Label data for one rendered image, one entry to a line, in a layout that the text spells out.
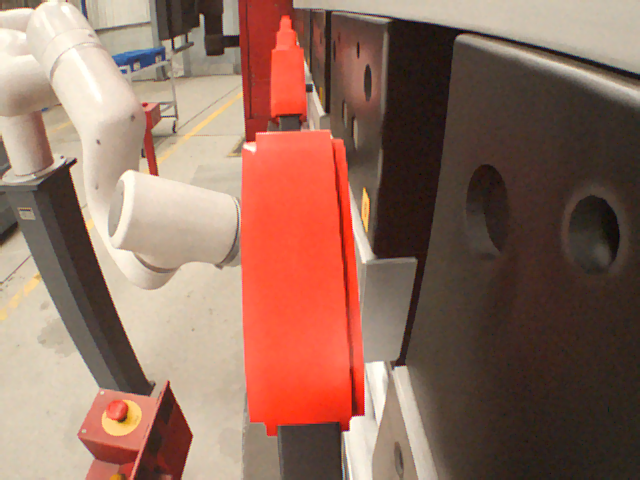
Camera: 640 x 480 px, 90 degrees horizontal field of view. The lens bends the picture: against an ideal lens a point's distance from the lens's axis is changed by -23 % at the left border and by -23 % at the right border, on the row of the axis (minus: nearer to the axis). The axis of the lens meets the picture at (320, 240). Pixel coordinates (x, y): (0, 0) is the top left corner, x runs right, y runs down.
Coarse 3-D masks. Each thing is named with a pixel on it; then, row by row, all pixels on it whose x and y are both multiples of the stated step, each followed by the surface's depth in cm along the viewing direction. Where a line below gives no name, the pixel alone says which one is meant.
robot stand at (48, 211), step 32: (32, 192) 87; (64, 192) 96; (32, 224) 92; (64, 224) 97; (32, 256) 99; (64, 256) 99; (96, 256) 114; (64, 288) 104; (96, 288) 114; (64, 320) 113; (96, 320) 114; (96, 352) 120; (128, 352) 133; (128, 384) 133
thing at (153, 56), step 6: (150, 48) 387; (156, 48) 387; (162, 48) 379; (120, 54) 376; (126, 54) 359; (150, 54) 359; (156, 54) 371; (162, 54) 382; (150, 60) 363; (156, 60) 373; (162, 60) 385
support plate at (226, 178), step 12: (204, 168) 87; (216, 168) 87; (228, 168) 87; (240, 168) 87; (192, 180) 82; (204, 180) 82; (216, 180) 82; (228, 180) 82; (240, 180) 81; (228, 192) 77; (240, 192) 77
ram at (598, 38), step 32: (320, 0) 31; (352, 0) 16; (384, 0) 11; (416, 0) 8; (448, 0) 7; (480, 0) 5; (512, 0) 5; (544, 0) 4; (576, 0) 3; (608, 0) 3; (480, 32) 6; (512, 32) 5; (544, 32) 4; (576, 32) 3; (608, 32) 3; (608, 64) 3
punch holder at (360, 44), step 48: (336, 48) 21; (384, 48) 11; (432, 48) 11; (336, 96) 23; (384, 96) 12; (432, 96) 12; (384, 144) 13; (432, 144) 13; (384, 192) 14; (432, 192) 14; (384, 240) 15; (384, 288) 16; (384, 336) 18
